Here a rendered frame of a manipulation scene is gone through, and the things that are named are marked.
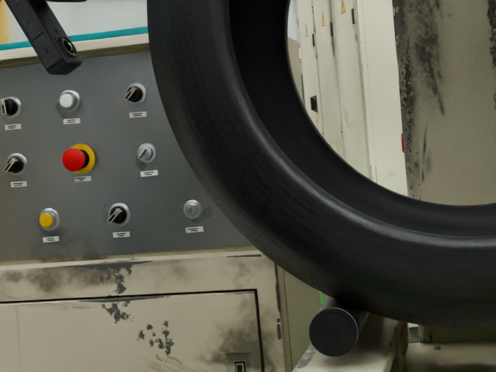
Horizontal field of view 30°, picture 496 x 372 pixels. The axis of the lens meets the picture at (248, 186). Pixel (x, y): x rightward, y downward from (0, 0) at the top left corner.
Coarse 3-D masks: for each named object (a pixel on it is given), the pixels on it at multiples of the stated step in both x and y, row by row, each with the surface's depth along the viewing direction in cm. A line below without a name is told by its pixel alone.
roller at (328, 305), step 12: (336, 300) 89; (324, 312) 85; (336, 312) 85; (348, 312) 86; (360, 312) 90; (312, 324) 86; (324, 324) 85; (336, 324) 85; (348, 324) 84; (360, 324) 88; (312, 336) 85; (324, 336) 85; (336, 336) 85; (348, 336) 85; (324, 348) 85; (336, 348) 85; (348, 348) 85
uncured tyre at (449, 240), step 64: (192, 0) 82; (256, 0) 109; (192, 64) 82; (256, 64) 110; (192, 128) 84; (256, 128) 81; (256, 192) 82; (320, 192) 80; (384, 192) 108; (320, 256) 81; (384, 256) 80; (448, 256) 78; (448, 320) 82
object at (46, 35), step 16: (16, 0) 97; (32, 0) 98; (16, 16) 97; (32, 16) 97; (48, 16) 99; (32, 32) 97; (48, 32) 97; (64, 32) 101; (48, 48) 97; (64, 48) 98; (48, 64) 97; (64, 64) 97; (80, 64) 100
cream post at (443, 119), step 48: (432, 0) 117; (480, 0) 115; (432, 48) 117; (480, 48) 116; (432, 96) 118; (480, 96) 116; (432, 144) 118; (480, 144) 117; (432, 192) 118; (480, 192) 117; (432, 336) 120; (480, 336) 118
